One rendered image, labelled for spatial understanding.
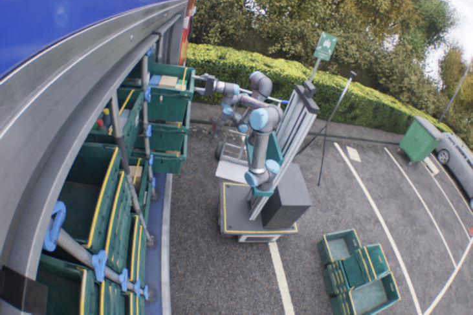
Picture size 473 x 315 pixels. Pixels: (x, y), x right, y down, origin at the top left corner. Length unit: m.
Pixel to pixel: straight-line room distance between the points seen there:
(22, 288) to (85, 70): 0.19
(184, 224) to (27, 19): 2.43
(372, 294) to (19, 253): 2.85
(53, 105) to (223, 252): 2.33
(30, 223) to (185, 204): 2.47
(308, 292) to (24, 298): 2.61
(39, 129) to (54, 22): 0.08
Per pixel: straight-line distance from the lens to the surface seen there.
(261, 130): 1.14
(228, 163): 3.14
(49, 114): 0.16
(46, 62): 0.16
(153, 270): 1.65
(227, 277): 2.34
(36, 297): 0.20
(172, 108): 1.28
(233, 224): 2.20
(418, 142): 6.81
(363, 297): 2.78
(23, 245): 0.20
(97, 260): 0.58
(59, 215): 0.41
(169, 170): 1.68
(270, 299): 2.44
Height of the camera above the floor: 2.26
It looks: 38 degrees down
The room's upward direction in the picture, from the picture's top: 17 degrees clockwise
